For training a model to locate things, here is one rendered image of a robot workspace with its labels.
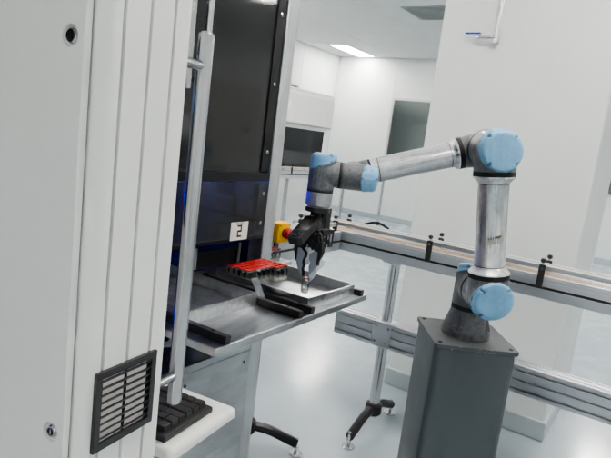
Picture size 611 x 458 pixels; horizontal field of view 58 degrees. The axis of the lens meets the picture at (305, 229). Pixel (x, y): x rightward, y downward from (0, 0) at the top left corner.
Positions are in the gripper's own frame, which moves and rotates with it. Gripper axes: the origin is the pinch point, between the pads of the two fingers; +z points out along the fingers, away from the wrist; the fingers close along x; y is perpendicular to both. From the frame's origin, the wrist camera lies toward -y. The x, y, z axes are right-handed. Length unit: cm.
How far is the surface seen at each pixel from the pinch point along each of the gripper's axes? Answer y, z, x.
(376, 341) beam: 97, 50, 18
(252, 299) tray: -17.2, 5.3, 5.0
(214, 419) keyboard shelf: -57, 15, -20
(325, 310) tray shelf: -1.3, 7.7, -9.0
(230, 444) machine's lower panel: 14, 72, 31
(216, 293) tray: -17.2, 7.1, 17.6
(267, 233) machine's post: 21.5, -4.8, 31.0
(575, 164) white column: 156, -42, -43
